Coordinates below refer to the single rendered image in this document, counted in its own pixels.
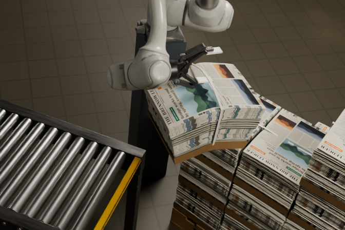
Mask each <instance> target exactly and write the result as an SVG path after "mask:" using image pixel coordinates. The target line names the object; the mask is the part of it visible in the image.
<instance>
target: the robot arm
mask: <svg viewBox="0 0 345 230"><path fill-rule="evenodd" d="M233 15H234V10H233V7H232V5H231V4H230V3H229V2H228V1H225V0H148V6H147V19H146V20H141V21H140V24H141V26H137V27H136V29H135V30H136V33H144V34H146V37H147V43H146V44H145V45H144V46H143V47H141V48H139V51H138V53H137V55H136V57H135V59H132V60H126V61H122V62H118V63H115V64H113V65H111V66H110V67H109V68H108V71H107V80H108V83H109V85H110V87H111V88H112V89H115V90H122V91H126V90H130V91H133V90H140V89H144V90H152V89H156V88H159V87H161V86H163V85H164V84H166V83H167V81H173V83H174V85H181V86H184V87H187V88H190V89H194V88H195V86H196V85H200V84H204V83H209V81H208V79H207V78H206V77H195V79H194V78H192V77H191V76H190V75H188V74H187V73H188V69H189V66H190V65H191V64H192V62H194V61H195V60H197V59H198V58H199V57H201V56H202V55H204V54H206V55H210V54H218V53H223V51H222V50H221V48H220V47H214V48H213V47H206V46H205V45H204V44H203V43H201V44H199V45H197V46H195V47H193V48H190V49H188V50H186V51H184V52H180V53H179V56H180V58H179V59H178V60H170V59H169V54H168V53H167V51H166V42H174V41H177V42H182V41H184V36H183V35H182V34H181V32H180V30H179V26H186V27H189V28H193V29H197V30H201V31H207V32H221V31H225V30H226V29H228V28H229V27H230V25H231V22H232V19H233ZM186 61H188V62H186ZM181 77H183V78H185V79H187V80H188V81H190V82H188V81H185V80H182V79H179V78H181Z"/></svg>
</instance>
